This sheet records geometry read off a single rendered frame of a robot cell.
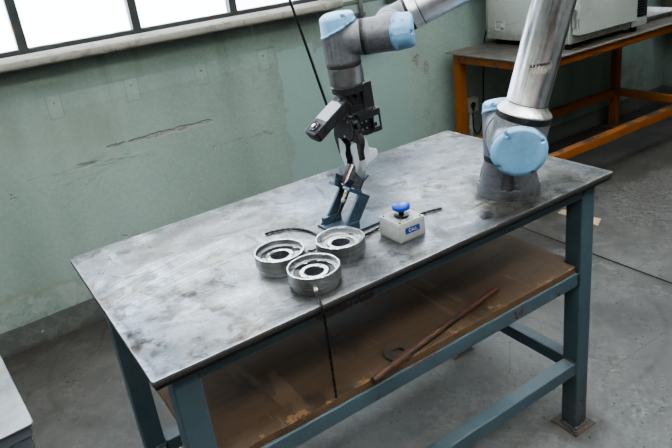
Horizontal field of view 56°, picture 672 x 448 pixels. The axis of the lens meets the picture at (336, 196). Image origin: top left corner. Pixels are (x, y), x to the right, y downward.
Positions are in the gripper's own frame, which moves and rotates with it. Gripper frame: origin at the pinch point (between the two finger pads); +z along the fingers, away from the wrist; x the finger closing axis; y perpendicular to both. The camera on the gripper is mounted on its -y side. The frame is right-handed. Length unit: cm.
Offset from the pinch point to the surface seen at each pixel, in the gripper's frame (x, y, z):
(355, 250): -16.1, -13.5, 8.4
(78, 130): 150, -28, 8
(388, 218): -12.2, -1.3, 7.6
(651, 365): -22, 88, 98
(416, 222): -16.9, 2.5, 8.8
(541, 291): -22, 35, 41
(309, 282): -21.0, -27.7, 6.8
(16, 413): 3, -81, 19
